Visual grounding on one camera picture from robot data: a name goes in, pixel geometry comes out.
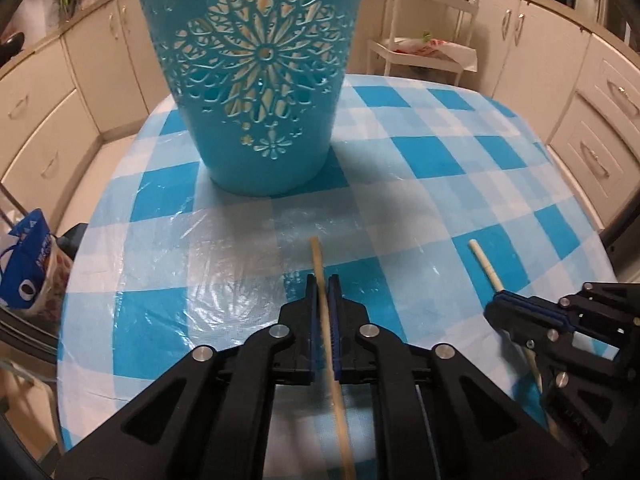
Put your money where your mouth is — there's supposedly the cream door cabinet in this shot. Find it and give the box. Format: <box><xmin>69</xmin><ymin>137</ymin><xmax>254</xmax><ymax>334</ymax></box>
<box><xmin>60</xmin><ymin>0</ymin><xmax>169</xmax><ymax>137</ymax></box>

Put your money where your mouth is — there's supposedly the cream drawer cabinet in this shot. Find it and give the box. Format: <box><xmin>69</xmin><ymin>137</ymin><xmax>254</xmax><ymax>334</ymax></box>
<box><xmin>0</xmin><ymin>35</ymin><xmax>104</xmax><ymax>213</ymax></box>

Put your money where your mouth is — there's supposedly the white red plastic bag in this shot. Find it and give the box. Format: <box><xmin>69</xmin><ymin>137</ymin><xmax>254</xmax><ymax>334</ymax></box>
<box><xmin>391</xmin><ymin>34</ymin><xmax>479</xmax><ymax>69</ymax></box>

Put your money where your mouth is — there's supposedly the blue shopping bag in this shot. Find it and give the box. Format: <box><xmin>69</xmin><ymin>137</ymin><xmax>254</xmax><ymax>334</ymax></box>
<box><xmin>0</xmin><ymin>209</ymin><xmax>59</xmax><ymax>312</ymax></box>

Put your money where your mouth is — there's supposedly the white rolling cart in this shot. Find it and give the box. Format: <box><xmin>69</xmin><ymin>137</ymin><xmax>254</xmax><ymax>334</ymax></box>
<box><xmin>367</xmin><ymin>0</ymin><xmax>482</xmax><ymax>87</ymax></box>

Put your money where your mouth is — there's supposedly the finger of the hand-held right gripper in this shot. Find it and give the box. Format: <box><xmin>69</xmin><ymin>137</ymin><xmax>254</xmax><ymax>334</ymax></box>
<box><xmin>483</xmin><ymin>306</ymin><xmax>627</xmax><ymax>362</ymax></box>
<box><xmin>491</xmin><ymin>281</ymin><xmax>640</xmax><ymax>332</ymax></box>

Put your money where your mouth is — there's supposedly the floral trash bin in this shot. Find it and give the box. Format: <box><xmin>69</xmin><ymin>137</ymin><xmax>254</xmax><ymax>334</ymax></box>
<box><xmin>30</xmin><ymin>244</ymin><xmax>77</xmax><ymax>327</ymax></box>

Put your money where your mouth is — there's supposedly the pale wooden chopstick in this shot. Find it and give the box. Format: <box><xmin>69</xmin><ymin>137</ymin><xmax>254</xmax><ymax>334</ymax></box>
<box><xmin>467</xmin><ymin>239</ymin><xmax>559</xmax><ymax>437</ymax></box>
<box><xmin>310</xmin><ymin>237</ymin><xmax>357</xmax><ymax>480</ymax></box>

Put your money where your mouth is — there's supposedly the blue checkered tablecloth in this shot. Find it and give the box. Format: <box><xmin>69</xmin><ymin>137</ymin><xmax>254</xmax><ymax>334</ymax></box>
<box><xmin>56</xmin><ymin>74</ymin><xmax>619</xmax><ymax>480</ymax></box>

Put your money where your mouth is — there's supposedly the blue perforated plastic basket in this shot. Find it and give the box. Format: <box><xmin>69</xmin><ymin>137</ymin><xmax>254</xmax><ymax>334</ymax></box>
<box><xmin>130</xmin><ymin>0</ymin><xmax>370</xmax><ymax>197</ymax></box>

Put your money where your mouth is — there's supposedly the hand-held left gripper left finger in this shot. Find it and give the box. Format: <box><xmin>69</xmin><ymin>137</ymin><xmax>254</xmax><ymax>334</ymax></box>
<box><xmin>55</xmin><ymin>274</ymin><xmax>321</xmax><ymax>480</ymax></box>

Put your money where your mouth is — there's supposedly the grey sliding door frame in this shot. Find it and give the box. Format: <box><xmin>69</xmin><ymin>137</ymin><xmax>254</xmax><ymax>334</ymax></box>
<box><xmin>0</xmin><ymin>304</ymin><xmax>62</xmax><ymax>363</ymax></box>

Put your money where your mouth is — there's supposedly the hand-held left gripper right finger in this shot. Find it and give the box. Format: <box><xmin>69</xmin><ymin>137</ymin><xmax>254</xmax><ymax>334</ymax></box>
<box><xmin>329</xmin><ymin>274</ymin><xmax>585</xmax><ymax>480</ymax></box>

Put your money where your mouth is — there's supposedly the cream cabinet with arched handles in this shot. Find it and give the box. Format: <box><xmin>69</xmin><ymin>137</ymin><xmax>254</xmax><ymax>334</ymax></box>
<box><xmin>464</xmin><ymin>0</ymin><xmax>640</xmax><ymax>232</ymax></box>

